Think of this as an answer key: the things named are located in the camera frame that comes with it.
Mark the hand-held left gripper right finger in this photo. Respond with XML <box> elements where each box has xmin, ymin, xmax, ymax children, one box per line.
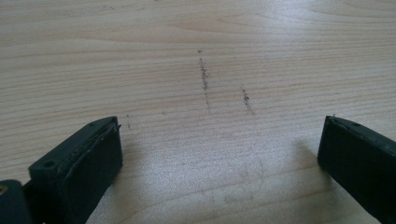
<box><xmin>317</xmin><ymin>115</ymin><xmax>396</xmax><ymax>224</ymax></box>

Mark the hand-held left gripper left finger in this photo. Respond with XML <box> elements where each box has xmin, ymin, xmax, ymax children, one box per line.
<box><xmin>23</xmin><ymin>116</ymin><xmax>124</xmax><ymax>224</ymax></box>

